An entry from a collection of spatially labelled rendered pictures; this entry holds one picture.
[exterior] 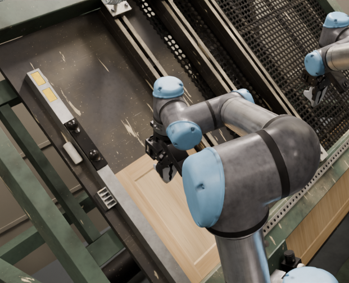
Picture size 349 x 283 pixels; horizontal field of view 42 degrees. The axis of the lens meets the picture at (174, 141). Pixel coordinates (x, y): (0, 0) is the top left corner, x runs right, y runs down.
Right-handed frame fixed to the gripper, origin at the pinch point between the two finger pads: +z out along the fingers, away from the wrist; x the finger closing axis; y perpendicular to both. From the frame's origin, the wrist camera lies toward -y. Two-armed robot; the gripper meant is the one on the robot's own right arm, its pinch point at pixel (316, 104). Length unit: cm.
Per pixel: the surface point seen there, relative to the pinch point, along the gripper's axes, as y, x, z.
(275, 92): 32.8, -23.3, 25.4
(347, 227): -7, -86, 145
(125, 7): 77, 30, -16
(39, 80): 65, 76, -8
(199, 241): 1, 54, 38
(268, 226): -9, 25, 44
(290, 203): -6.7, 7.7, 45.4
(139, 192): 23, 65, 23
